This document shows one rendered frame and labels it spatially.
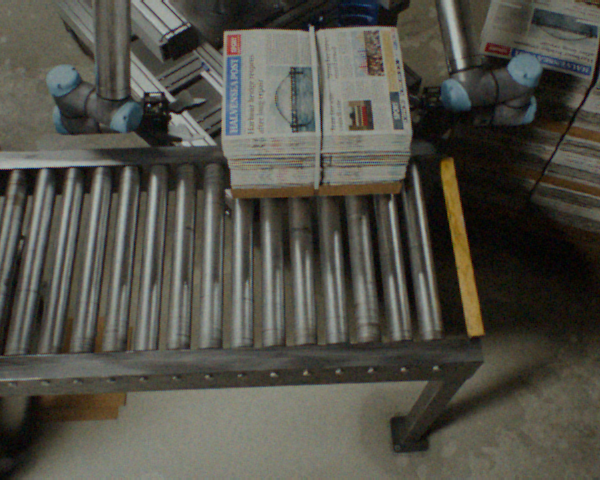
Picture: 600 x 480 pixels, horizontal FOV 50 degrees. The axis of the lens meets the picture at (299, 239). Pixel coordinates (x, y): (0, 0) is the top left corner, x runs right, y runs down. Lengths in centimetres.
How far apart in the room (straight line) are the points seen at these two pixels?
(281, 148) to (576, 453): 139
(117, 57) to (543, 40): 105
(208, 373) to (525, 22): 119
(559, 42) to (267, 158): 86
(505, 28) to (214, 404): 138
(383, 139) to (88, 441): 135
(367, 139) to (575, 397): 128
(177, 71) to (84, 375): 143
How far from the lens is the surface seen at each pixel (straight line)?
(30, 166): 164
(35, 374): 140
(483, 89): 153
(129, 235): 147
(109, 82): 148
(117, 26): 142
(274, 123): 129
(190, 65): 252
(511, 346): 227
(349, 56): 141
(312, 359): 131
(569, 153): 200
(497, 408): 219
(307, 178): 141
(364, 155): 134
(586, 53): 184
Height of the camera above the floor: 205
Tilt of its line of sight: 62 degrees down
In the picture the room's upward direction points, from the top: straight up
